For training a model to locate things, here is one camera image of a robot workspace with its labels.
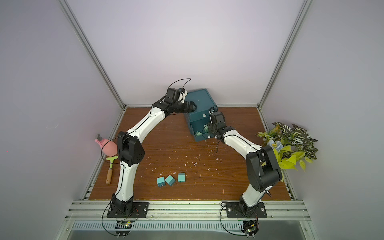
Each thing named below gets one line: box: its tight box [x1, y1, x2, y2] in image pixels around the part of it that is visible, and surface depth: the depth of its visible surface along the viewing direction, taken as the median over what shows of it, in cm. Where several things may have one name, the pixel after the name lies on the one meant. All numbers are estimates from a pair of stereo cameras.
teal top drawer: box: [190, 110, 212, 124], surface depth 92 cm
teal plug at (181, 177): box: [177, 172, 186, 183], surface depth 83 cm
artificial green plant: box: [255, 122, 318, 182], surface depth 71 cm
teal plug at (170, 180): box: [165, 174, 176, 187], surface depth 83 cm
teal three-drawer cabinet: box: [185, 88, 217, 142], surface depth 94 cm
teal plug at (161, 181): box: [157, 176, 166, 187], surface depth 83 cm
